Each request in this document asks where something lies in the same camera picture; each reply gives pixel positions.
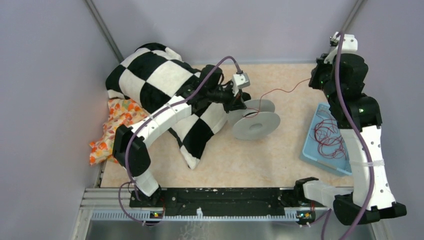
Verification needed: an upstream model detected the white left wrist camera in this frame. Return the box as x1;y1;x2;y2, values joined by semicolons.
231;73;251;97

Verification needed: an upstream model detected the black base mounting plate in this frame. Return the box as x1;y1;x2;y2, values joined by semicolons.
129;187;328;218

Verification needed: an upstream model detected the orange floral cloth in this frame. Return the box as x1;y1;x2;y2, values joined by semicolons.
89;98;148;166

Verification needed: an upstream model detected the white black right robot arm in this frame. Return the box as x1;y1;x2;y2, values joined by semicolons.
293;53;407;226

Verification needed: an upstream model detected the light blue plastic basket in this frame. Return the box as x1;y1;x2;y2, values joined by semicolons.
299;103;352;177

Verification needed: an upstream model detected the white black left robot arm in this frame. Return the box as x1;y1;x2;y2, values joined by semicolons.
112;65;251;207

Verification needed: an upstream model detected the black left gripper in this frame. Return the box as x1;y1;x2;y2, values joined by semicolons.
206;81;246;113

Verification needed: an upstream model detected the red thin wire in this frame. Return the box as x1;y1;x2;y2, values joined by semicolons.
243;78;349;161

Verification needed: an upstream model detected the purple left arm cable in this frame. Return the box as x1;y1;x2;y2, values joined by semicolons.
117;55;242;227

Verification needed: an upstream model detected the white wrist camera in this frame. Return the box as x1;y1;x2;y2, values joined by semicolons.
231;73;251;97
323;31;358;64

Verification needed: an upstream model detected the grey plastic cable spool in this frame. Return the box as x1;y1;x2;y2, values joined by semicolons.
227;99;281;141

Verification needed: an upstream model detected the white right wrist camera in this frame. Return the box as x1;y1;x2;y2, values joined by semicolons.
323;31;358;64

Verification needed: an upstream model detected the black white checkered pillow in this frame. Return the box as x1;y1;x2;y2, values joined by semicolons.
105;42;227;170

